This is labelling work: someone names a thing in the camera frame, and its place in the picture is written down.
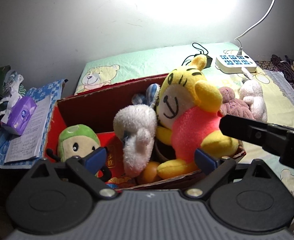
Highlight green bean plush toy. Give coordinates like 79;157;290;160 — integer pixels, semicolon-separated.
45;123;113;182

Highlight white bunny plush plaid ears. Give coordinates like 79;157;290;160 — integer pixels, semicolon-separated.
113;83;160;178

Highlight yellow tiger plush toy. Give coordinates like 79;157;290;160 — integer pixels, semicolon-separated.
156;55;239;179

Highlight pink teddy bear plush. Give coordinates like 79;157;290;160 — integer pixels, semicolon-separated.
219;87;254;120

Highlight white fluffy bunny plush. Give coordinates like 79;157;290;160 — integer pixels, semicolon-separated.
239;67;267;122

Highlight red cardboard box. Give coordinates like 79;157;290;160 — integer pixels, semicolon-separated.
44;67;240;190

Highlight orange gourd ornament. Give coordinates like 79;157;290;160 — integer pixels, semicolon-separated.
137;161;162;184

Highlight handwritten paper notebook right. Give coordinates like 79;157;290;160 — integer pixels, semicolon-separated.
264;70;294;105

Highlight handwritten notebook left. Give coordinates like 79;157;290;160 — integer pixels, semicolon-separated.
4;95;52;163

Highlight dark striped clothing pile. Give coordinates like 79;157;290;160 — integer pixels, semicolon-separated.
271;54;294;83

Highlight bear print bed sheet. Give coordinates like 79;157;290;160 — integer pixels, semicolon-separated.
73;41;294;230

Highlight purple tissue pack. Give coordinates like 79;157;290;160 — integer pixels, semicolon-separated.
1;94;37;135

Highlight blue checkered cloth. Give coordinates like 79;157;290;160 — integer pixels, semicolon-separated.
0;79;67;169

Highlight white power strip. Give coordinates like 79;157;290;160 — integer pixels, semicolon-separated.
215;54;257;74

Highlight black power adapter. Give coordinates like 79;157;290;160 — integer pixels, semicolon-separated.
205;55;213;68

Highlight white lamp power cable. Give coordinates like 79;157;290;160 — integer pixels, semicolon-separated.
234;0;281;55

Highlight black adapter cable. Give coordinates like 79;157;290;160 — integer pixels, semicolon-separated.
181;42;210;67

